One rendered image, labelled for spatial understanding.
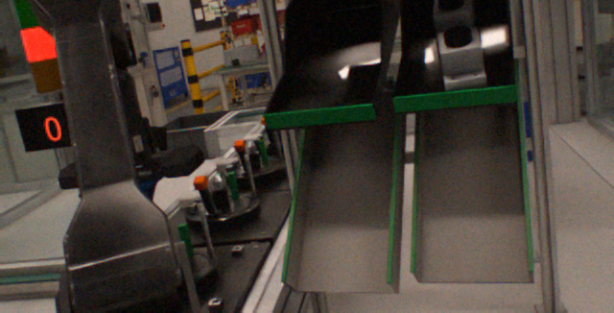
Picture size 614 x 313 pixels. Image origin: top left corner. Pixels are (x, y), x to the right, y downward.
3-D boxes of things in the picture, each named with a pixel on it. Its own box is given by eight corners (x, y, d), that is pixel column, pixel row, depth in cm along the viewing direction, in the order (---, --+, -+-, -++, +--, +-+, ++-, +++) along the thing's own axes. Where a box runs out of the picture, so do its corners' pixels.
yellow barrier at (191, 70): (206, 126, 766) (189, 38, 741) (193, 128, 771) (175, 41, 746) (269, 84, 1090) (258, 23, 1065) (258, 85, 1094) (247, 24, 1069)
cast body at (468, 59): (488, 99, 63) (482, 43, 59) (448, 106, 64) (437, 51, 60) (480, 58, 69) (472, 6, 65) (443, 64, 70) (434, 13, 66)
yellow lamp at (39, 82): (58, 90, 90) (50, 59, 89) (30, 94, 91) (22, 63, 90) (75, 84, 94) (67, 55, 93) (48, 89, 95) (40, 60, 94)
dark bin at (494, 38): (517, 105, 61) (511, 45, 57) (396, 115, 66) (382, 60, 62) (508, -14, 82) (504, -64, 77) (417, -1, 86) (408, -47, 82)
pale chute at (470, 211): (535, 283, 64) (533, 271, 60) (417, 283, 68) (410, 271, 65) (520, 77, 77) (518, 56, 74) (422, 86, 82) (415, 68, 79)
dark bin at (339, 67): (376, 122, 64) (361, 66, 60) (269, 132, 69) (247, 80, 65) (403, 2, 85) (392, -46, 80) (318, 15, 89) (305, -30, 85)
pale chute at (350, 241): (399, 294, 67) (390, 282, 63) (294, 292, 71) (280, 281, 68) (408, 91, 80) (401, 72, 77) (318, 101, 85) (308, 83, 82)
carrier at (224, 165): (300, 197, 118) (290, 137, 116) (190, 208, 123) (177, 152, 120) (318, 163, 141) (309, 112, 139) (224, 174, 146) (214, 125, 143)
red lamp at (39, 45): (50, 59, 89) (41, 26, 88) (22, 63, 90) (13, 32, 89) (67, 55, 93) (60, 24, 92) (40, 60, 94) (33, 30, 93)
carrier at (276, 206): (274, 249, 95) (260, 176, 92) (140, 259, 100) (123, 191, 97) (299, 198, 118) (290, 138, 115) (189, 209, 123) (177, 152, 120)
